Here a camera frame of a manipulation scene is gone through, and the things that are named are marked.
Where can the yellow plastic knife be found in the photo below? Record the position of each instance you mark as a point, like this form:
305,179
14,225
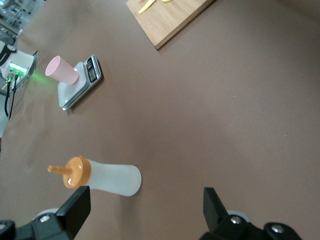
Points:
147,6

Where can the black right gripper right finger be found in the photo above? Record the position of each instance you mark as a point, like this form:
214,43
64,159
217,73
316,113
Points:
217,220

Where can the pink plastic cup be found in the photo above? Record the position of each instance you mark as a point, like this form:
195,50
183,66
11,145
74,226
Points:
62,71

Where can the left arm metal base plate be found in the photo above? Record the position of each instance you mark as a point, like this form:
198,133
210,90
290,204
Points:
22,65

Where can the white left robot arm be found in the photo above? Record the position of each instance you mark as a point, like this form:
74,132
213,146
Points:
6,56

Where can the brown table cover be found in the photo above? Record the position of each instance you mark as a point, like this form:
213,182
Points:
200,125

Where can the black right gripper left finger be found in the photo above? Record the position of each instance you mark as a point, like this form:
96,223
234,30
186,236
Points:
72,215

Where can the silver digital kitchen scale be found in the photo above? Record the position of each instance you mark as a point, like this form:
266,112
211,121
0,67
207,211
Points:
92,72

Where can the lemon slice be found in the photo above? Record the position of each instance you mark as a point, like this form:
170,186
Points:
166,1

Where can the wooden cutting board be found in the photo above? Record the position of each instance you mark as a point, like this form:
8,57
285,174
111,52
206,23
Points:
170,20

